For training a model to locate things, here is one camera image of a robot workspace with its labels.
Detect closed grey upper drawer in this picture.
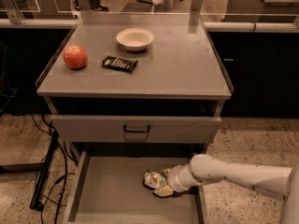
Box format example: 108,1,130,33
51,115,221,144

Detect black snack bar packet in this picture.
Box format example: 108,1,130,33
102,56,138,73

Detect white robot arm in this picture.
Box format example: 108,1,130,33
149,154,299,224

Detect open grey lower drawer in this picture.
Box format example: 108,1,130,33
63,151,209,224

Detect white horizontal rail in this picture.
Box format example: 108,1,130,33
0,18,299,34

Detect white paper bowl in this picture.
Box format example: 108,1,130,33
116,28,155,51

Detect red apple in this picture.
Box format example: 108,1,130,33
63,45,88,70

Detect black drawer handle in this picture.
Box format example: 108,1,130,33
123,124,151,133

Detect black table leg base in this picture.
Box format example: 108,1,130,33
0,133,58,211

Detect crushed green 7up can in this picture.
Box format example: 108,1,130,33
143,170,167,189

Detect black floor cables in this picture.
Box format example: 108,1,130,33
29,113,78,224

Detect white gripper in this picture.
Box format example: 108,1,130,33
154,165,189,198

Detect grey drawer cabinet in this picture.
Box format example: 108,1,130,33
37,13,232,157

